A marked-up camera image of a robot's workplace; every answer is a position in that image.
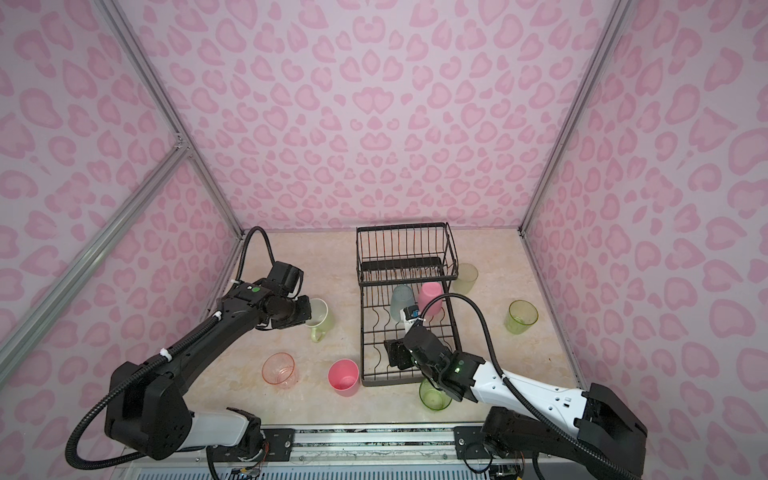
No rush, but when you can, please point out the light green ceramic mug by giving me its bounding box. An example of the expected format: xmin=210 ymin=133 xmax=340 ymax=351
xmin=305 ymin=298 xmax=335 ymax=343

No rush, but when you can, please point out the frosted teal textured cup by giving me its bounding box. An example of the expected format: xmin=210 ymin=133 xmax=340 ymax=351
xmin=390 ymin=284 xmax=416 ymax=323

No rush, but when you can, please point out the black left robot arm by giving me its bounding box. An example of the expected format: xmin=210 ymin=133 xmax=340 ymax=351
xmin=104 ymin=262 xmax=311 ymax=460

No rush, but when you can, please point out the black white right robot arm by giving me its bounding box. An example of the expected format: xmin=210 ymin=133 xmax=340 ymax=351
xmin=384 ymin=323 xmax=648 ymax=479

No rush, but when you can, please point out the bright green clear cup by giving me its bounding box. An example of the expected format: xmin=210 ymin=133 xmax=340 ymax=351
xmin=418 ymin=379 xmax=452 ymax=412

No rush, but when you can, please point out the clear pink plastic cup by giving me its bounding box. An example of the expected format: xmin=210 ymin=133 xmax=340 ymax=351
xmin=261 ymin=352 xmax=299 ymax=389

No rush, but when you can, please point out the magenta pink plastic cup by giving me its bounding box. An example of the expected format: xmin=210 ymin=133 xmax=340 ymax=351
xmin=327 ymin=359 xmax=360 ymax=397

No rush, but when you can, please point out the frosted pale green textured cup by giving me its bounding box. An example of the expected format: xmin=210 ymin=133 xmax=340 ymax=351
xmin=451 ymin=262 xmax=479 ymax=296

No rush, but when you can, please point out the clear green plastic cup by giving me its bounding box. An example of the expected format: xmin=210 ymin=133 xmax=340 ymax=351
xmin=504 ymin=299 xmax=539 ymax=335

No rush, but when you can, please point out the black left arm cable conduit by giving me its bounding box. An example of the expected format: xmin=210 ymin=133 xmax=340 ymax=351
xmin=235 ymin=226 xmax=277 ymax=283

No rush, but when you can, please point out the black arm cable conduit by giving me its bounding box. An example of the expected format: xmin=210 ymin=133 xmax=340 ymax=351
xmin=419 ymin=293 xmax=643 ymax=480
xmin=235 ymin=226 xmax=277 ymax=283

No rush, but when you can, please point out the black wire dish rack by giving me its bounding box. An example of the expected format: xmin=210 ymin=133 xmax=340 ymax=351
xmin=356 ymin=222 xmax=459 ymax=387

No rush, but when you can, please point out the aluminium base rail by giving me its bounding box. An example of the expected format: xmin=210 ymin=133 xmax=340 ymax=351
xmin=113 ymin=422 xmax=637 ymax=480

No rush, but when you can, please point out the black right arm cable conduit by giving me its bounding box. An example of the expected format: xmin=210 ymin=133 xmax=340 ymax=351
xmin=419 ymin=293 xmax=643 ymax=480

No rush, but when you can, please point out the aluminium diagonal frame bar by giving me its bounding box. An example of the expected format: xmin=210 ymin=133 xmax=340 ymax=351
xmin=1 ymin=141 xmax=189 ymax=385

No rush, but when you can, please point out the aluminium corner frame post left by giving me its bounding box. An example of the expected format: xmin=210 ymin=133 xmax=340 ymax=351
xmin=93 ymin=0 xmax=243 ymax=237

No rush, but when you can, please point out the aluminium corner frame post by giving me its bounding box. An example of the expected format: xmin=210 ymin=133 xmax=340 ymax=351
xmin=93 ymin=0 xmax=243 ymax=237
xmin=518 ymin=0 xmax=636 ymax=238

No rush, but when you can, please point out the aluminium corner frame post right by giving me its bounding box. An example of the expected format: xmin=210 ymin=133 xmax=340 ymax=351
xmin=518 ymin=0 xmax=636 ymax=238

